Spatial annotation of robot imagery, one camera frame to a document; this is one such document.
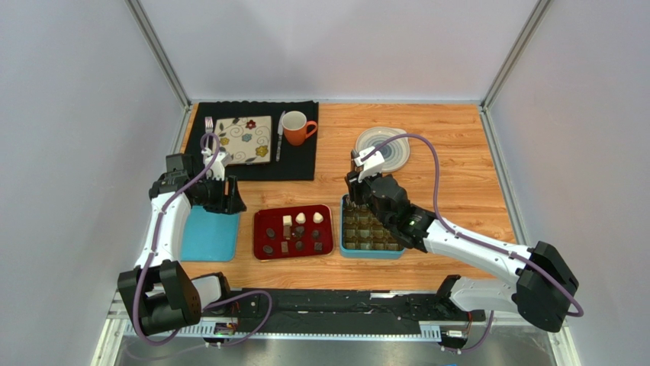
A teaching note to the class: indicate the floral square plate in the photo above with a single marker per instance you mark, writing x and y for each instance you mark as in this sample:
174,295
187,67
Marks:
247,139

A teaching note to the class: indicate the orange mug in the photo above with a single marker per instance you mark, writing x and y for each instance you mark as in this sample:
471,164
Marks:
297,127

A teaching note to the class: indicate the metal tongs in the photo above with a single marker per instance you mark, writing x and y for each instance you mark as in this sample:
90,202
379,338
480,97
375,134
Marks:
349,203

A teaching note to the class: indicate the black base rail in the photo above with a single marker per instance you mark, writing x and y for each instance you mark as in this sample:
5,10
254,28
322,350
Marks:
420,316

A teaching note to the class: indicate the silver knife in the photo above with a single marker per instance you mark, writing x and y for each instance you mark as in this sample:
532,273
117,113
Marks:
280,131

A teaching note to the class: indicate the red chocolate tray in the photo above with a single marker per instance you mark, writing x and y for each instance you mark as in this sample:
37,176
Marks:
272,218

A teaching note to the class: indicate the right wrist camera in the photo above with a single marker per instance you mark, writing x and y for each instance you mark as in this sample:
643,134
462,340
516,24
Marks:
366,163

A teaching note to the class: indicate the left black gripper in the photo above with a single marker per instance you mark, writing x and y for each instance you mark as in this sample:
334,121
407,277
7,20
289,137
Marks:
229,203

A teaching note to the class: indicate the blue tin lid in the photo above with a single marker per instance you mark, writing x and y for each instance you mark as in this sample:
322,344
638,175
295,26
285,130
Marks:
209,237

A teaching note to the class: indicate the dark leaf chocolate lower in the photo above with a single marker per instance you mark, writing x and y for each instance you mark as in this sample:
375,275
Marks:
268,250

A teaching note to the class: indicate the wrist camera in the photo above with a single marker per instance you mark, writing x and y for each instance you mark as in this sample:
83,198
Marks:
366,163
215,163

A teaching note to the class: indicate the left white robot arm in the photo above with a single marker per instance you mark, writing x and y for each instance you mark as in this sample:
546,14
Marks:
158,294

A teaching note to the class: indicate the round blue-white plate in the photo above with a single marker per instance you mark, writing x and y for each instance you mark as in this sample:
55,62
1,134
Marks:
395,154

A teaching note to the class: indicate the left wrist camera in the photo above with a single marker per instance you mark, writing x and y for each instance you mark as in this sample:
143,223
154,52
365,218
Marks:
215,163

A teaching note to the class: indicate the blue tin box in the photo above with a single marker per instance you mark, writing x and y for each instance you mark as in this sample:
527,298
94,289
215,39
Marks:
362,236

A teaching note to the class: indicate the silver fork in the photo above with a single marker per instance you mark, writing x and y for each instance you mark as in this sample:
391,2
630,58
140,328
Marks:
207,140

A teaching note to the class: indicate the black placemat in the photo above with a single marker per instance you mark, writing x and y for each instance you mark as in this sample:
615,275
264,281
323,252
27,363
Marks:
297,163

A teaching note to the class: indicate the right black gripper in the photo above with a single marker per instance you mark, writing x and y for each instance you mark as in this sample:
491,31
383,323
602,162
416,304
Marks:
358,192

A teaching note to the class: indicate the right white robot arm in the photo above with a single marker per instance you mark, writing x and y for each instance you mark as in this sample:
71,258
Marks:
535,282

